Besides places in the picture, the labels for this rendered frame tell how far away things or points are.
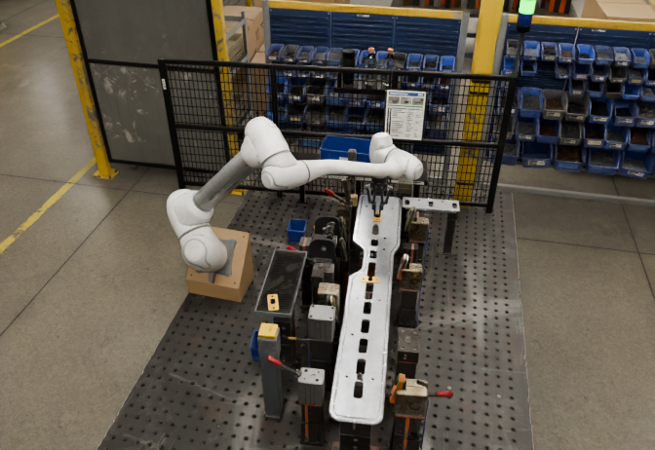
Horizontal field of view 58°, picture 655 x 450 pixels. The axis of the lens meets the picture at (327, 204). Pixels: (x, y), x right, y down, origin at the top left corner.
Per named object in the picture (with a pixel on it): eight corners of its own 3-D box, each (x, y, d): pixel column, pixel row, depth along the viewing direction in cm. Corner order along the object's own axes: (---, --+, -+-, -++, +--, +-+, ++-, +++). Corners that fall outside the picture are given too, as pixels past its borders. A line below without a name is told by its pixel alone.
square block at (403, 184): (407, 239, 328) (413, 184, 308) (393, 238, 329) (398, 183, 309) (407, 230, 335) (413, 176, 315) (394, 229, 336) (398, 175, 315)
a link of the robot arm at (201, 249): (204, 278, 280) (184, 276, 259) (189, 244, 285) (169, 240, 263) (234, 262, 279) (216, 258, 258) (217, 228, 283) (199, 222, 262)
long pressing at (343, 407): (390, 427, 198) (391, 424, 197) (324, 419, 200) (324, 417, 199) (402, 198, 310) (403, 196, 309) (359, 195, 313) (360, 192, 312)
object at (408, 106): (423, 142, 328) (428, 90, 311) (382, 139, 330) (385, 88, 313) (423, 140, 330) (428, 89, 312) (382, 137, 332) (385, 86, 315)
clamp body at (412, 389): (424, 463, 218) (435, 400, 198) (384, 458, 220) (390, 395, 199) (424, 437, 227) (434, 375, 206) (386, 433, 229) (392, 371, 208)
